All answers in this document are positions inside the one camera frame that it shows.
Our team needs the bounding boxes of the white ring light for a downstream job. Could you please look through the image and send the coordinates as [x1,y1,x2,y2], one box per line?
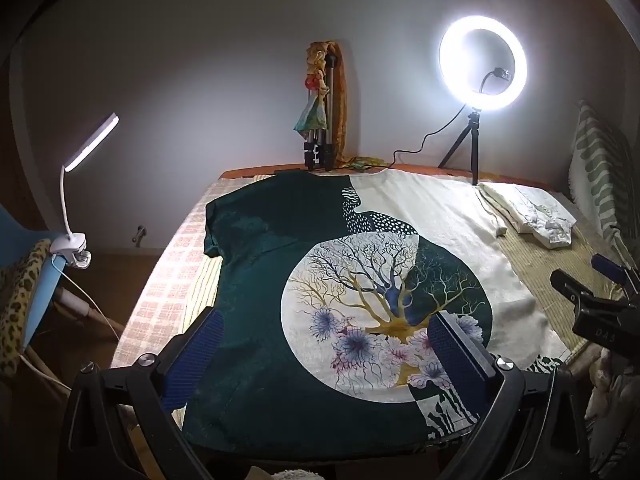
[439,15,527,111]

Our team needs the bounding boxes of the black ring light cable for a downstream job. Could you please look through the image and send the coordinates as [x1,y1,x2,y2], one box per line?
[391,72,513,167]

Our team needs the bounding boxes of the green cream tree print shirt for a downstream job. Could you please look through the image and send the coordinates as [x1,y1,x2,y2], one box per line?
[181,170,568,463]

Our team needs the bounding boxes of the folded cream clothes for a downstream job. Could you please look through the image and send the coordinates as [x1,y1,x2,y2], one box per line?
[477,182,578,250]

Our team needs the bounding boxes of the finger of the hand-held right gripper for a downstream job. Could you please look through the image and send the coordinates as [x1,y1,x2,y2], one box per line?
[550,269,626,317]
[591,254,640,287]

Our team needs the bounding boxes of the white lamp cable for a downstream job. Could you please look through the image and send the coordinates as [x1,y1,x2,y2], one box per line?
[20,255,121,393]

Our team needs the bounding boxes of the white clip desk lamp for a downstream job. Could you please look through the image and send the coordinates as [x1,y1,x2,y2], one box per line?
[49,112,121,270]

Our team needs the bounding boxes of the blue chair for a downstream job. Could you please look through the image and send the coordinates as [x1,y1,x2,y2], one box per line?
[0,205,68,356]

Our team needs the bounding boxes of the black ring light tripod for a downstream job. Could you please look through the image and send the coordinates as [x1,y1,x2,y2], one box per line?
[438,108,482,187]

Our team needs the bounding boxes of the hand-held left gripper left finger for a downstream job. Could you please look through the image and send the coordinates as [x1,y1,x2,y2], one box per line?
[57,306,226,480]

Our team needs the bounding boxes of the yellow green cloth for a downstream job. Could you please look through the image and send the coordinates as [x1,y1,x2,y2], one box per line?
[347,156,388,171]

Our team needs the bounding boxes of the green white patterned pillow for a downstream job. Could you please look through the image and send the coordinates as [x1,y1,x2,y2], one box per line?
[567,100,632,256]

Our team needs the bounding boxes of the leopard print cushion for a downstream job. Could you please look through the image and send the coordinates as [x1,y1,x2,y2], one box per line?
[0,239,53,378]

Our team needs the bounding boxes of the orange mattress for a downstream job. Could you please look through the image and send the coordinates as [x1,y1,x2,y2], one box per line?
[220,162,571,192]

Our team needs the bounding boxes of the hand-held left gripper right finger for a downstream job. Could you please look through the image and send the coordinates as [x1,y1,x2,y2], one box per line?
[426,310,592,480]

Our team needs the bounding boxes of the folded tripod with cloth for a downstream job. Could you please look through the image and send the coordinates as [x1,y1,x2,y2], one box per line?
[292,39,351,166]

